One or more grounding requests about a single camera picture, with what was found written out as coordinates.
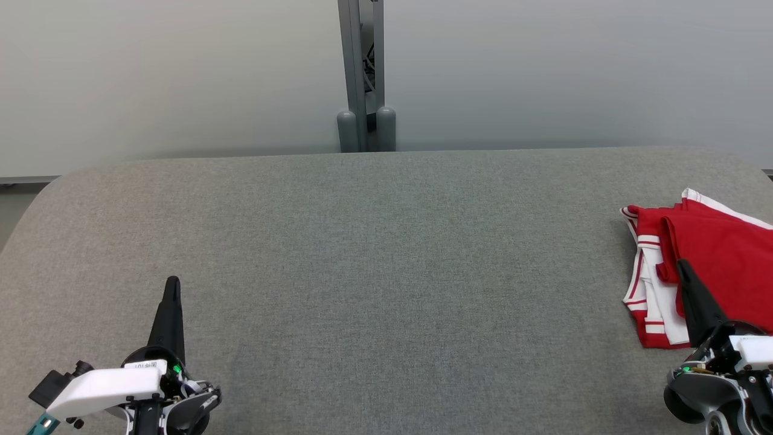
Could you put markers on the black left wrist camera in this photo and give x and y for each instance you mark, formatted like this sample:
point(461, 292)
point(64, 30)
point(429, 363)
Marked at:
point(51, 383)

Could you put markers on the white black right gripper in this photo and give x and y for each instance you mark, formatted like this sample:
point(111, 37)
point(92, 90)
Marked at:
point(752, 350)

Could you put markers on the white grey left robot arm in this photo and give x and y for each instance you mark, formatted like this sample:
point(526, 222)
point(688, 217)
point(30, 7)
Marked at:
point(193, 405)

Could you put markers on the grey partition post with feet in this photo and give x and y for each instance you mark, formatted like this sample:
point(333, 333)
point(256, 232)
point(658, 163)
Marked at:
point(353, 60)

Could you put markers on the grey wall base rail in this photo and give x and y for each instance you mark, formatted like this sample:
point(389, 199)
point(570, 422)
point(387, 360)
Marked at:
point(27, 179)

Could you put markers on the red jersey white side panels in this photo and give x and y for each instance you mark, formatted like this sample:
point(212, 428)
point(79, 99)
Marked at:
point(724, 260)

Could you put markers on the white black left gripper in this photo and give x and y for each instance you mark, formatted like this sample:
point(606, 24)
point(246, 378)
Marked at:
point(109, 389)

